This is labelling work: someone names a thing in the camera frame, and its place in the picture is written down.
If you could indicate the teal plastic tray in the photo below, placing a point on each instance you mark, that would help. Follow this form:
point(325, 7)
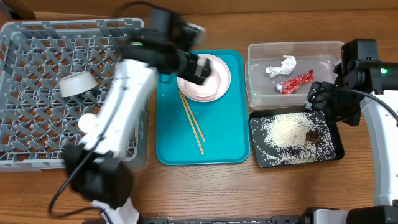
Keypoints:
point(223, 122)

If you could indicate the clear plastic bin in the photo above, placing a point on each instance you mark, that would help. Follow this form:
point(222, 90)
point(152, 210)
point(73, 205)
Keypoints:
point(318, 56)

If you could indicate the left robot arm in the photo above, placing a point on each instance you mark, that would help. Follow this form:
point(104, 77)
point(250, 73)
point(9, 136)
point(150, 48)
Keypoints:
point(95, 166)

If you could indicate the white tissue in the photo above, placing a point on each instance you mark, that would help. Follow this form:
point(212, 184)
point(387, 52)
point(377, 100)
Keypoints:
point(286, 67)

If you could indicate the brown food scrap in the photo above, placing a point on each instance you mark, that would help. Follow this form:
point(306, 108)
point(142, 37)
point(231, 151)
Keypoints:
point(313, 137)

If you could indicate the grey bowl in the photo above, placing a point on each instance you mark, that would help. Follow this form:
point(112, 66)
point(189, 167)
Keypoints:
point(76, 83)

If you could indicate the small white bowl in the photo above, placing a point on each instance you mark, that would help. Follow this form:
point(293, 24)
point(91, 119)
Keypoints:
point(209, 87)

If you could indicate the lower wooden chopstick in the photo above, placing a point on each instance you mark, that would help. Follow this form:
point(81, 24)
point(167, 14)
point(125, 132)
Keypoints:
point(194, 129)

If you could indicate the white rice pile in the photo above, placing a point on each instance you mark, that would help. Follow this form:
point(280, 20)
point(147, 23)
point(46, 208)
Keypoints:
point(289, 133)

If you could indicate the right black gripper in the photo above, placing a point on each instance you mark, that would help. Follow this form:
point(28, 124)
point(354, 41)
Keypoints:
point(352, 117)

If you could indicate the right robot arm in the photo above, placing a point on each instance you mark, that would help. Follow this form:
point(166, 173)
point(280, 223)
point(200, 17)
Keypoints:
point(380, 113)

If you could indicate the grey plastic dish rack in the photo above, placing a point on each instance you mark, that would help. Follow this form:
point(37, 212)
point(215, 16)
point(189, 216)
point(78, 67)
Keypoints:
point(36, 121)

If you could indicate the black waste tray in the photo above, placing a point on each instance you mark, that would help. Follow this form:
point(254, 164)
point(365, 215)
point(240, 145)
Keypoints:
point(339, 149)

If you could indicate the red snack wrapper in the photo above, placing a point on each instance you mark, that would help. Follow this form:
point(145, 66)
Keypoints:
point(290, 86)

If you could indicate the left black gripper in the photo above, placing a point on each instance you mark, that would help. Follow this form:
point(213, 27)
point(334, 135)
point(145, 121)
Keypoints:
point(202, 71)

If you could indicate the white cup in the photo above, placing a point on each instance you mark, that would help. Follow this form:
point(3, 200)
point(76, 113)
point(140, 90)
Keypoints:
point(87, 122)

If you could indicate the large white plate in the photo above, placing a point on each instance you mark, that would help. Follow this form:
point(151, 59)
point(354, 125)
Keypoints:
point(225, 75)

